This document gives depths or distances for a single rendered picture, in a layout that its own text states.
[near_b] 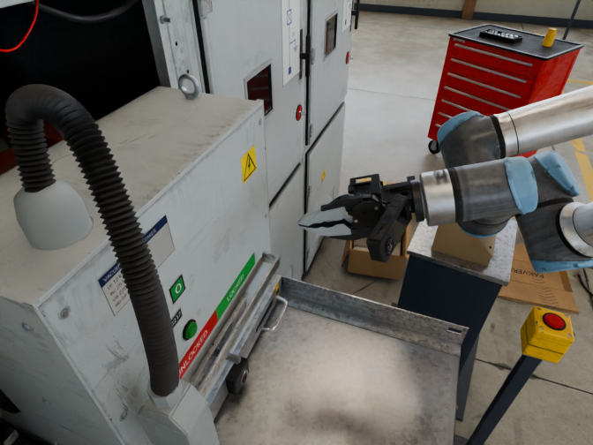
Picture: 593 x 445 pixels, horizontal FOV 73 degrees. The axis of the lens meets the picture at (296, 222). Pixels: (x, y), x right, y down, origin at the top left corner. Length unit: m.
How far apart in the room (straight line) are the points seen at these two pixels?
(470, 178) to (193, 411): 0.50
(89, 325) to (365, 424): 0.60
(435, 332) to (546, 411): 1.15
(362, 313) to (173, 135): 0.64
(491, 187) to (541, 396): 1.58
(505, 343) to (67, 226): 2.05
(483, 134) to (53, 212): 0.70
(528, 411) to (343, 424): 1.29
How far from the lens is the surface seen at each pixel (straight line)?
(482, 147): 0.83
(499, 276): 1.41
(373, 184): 0.70
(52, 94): 0.40
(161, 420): 0.53
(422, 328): 1.04
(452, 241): 1.38
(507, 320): 2.35
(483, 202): 0.67
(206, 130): 0.65
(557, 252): 1.26
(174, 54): 0.88
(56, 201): 0.46
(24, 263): 0.48
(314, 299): 1.06
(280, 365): 0.97
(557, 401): 2.18
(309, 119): 1.70
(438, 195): 0.66
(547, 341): 1.13
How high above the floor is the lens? 1.67
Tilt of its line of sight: 39 degrees down
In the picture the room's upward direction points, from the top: straight up
